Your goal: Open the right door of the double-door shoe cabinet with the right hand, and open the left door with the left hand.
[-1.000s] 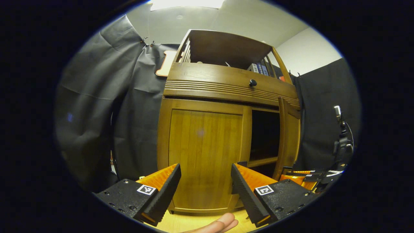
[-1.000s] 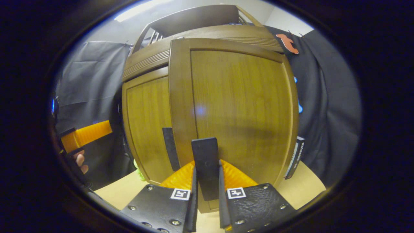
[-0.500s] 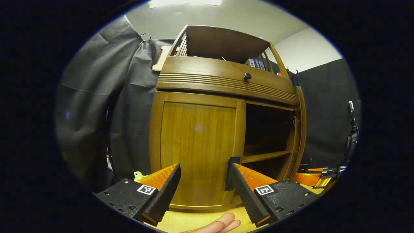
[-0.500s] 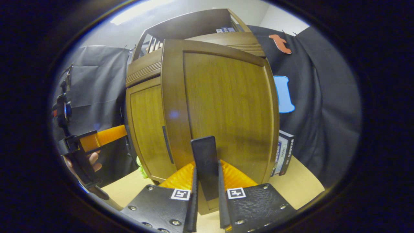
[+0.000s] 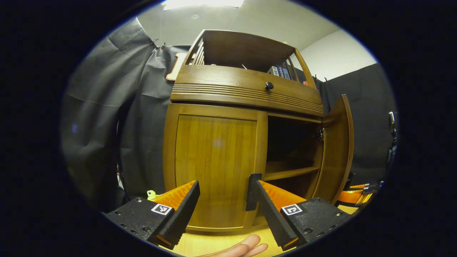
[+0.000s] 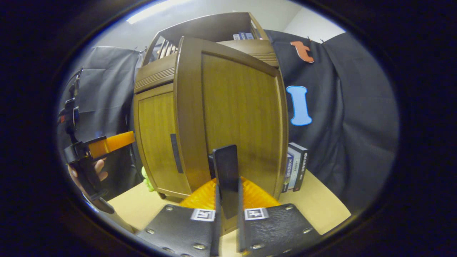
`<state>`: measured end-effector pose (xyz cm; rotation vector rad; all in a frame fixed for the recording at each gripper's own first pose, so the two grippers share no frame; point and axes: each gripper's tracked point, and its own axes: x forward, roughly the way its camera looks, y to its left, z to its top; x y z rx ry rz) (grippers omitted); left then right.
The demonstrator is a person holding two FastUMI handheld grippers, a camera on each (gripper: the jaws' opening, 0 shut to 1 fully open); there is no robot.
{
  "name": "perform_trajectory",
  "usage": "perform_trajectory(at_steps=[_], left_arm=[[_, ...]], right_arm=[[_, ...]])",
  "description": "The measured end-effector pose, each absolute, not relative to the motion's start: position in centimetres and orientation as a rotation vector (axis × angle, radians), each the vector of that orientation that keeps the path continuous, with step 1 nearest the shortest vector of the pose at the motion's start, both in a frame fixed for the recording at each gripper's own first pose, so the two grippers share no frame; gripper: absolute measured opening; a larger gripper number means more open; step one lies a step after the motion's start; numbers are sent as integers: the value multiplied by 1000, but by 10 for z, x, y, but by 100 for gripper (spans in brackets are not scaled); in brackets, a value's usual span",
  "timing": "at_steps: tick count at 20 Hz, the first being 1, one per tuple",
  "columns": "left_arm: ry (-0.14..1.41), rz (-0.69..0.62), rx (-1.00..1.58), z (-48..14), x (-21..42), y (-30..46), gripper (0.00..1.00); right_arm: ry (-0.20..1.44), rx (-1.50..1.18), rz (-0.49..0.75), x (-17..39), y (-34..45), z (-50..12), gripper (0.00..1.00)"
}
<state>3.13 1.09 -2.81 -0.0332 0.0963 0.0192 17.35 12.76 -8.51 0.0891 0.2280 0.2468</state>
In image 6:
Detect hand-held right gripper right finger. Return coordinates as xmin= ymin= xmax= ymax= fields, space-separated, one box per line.
xmin=236 ymin=177 xmax=322 ymax=257

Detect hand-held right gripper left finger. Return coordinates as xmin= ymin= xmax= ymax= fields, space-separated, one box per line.
xmin=136 ymin=177 xmax=220 ymax=257

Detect wooden cabinet door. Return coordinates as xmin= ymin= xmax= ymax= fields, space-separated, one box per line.
xmin=134 ymin=84 xmax=192 ymax=198
xmin=174 ymin=36 xmax=289 ymax=235

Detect dark cabinet door handle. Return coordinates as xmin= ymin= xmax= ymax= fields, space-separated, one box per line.
xmin=208 ymin=144 xmax=240 ymax=220
xmin=170 ymin=133 xmax=184 ymax=174

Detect wooden double-door shoe cabinet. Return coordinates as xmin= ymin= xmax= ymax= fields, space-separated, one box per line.
xmin=133 ymin=12 xmax=280 ymax=200

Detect wooden cabinet drawer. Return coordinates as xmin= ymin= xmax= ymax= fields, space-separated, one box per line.
xmin=134 ymin=39 xmax=280 ymax=94

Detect green toy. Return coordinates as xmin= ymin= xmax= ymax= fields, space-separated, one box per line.
xmin=141 ymin=166 xmax=155 ymax=192

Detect white and blue book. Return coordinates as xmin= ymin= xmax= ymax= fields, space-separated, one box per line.
xmin=282 ymin=147 xmax=301 ymax=193

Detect dark cover book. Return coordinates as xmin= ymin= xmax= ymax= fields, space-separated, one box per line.
xmin=293 ymin=142 xmax=308 ymax=192

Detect black backdrop cloth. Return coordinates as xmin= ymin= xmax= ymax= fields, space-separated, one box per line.
xmin=57 ymin=29 xmax=400 ymax=215

